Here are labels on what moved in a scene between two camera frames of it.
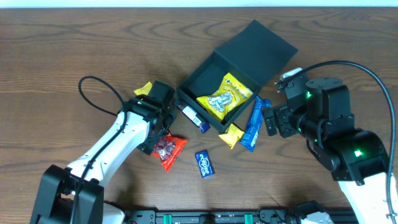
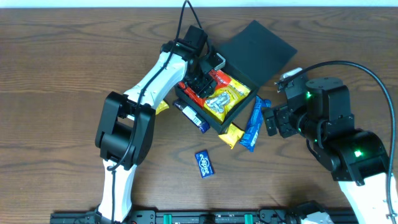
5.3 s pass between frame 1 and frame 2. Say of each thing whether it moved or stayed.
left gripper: moved
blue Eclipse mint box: stayed
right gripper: stayed
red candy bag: moved
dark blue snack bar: stayed
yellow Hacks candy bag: stayed
